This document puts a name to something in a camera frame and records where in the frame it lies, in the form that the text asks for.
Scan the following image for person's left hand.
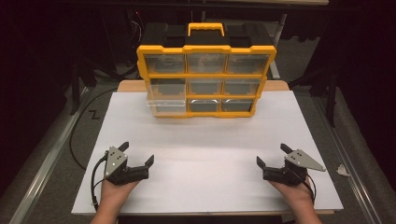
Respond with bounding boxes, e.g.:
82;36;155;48
98;178;140;216

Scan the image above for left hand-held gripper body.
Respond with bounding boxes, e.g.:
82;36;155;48
104;146;150;187

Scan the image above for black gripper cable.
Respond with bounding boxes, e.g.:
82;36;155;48
90;151;110;213
293;169;318;205

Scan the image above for yellow black drawer organizer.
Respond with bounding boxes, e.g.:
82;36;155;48
135;21;277;119

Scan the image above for black stand legs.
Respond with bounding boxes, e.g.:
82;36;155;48
68;57;98;117
289;62;341;129

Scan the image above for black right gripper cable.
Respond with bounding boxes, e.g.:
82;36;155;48
293;169;318;205

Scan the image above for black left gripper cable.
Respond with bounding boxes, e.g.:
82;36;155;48
90;151;110;213

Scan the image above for white board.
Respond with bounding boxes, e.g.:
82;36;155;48
71;90;345;217

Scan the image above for pulled-out clear plastic drawer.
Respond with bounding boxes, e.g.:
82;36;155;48
146;77;188;114

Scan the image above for white paper scrap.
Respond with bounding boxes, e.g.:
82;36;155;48
335;163;351;177

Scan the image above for grey metal bar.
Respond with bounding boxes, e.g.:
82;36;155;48
269;13;288;80

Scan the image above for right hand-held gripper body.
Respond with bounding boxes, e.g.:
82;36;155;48
262;148;327;188

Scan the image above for metal floor rail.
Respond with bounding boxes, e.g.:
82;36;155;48
8;86;92;224
311;96;383;224

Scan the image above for person's right hand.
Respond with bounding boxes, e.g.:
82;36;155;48
268;177;316;215

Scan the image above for long black floor cable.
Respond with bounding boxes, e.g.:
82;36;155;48
68;88;120;172

